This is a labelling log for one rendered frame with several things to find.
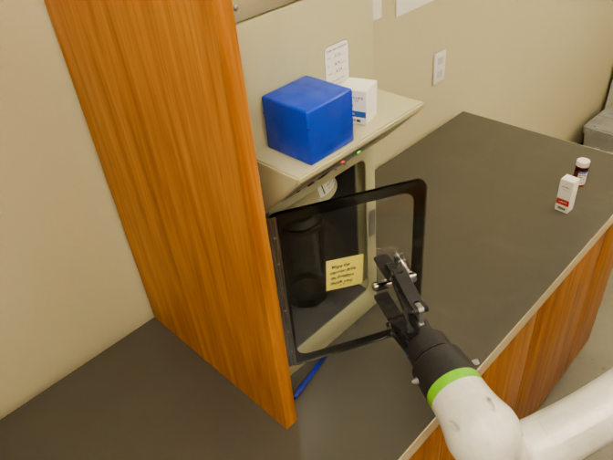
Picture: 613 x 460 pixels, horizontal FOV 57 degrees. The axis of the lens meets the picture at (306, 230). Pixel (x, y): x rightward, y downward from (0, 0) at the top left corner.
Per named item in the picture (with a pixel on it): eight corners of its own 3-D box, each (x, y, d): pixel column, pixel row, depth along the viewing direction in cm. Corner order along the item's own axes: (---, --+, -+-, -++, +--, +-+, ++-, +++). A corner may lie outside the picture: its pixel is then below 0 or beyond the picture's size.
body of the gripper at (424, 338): (453, 371, 96) (429, 333, 103) (458, 337, 91) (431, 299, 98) (414, 383, 95) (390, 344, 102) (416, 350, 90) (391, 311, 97)
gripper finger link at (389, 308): (402, 314, 108) (402, 317, 109) (387, 290, 114) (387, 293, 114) (388, 318, 108) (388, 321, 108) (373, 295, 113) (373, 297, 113)
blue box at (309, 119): (267, 147, 91) (260, 95, 86) (310, 124, 97) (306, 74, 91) (311, 167, 85) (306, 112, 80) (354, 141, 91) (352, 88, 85)
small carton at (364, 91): (339, 121, 97) (337, 88, 93) (350, 109, 100) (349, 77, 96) (366, 125, 95) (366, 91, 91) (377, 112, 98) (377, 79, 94)
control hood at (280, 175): (254, 207, 96) (245, 156, 90) (375, 133, 113) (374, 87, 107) (302, 233, 89) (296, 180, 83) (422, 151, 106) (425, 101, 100)
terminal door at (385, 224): (287, 364, 121) (264, 214, 97) (417, 327, 127) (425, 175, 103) (288, 368, 121) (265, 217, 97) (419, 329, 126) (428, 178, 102)
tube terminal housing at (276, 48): (213, 327, 139) (129, 4, 92) (306, 260, 156) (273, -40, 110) (284, 381, 124) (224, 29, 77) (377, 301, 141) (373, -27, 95)
